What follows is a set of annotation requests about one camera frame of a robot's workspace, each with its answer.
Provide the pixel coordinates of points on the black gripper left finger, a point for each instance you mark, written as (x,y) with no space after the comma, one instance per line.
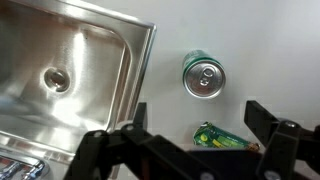
(100,156)

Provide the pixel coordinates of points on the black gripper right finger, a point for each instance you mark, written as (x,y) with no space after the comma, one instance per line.
(283,146)

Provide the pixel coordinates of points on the green soda can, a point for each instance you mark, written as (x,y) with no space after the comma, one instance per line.
(204,78)

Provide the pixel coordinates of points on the green snack packet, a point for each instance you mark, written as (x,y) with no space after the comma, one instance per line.
(220,138)

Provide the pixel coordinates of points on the stainless steel sink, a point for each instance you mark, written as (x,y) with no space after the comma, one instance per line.
(83,66)

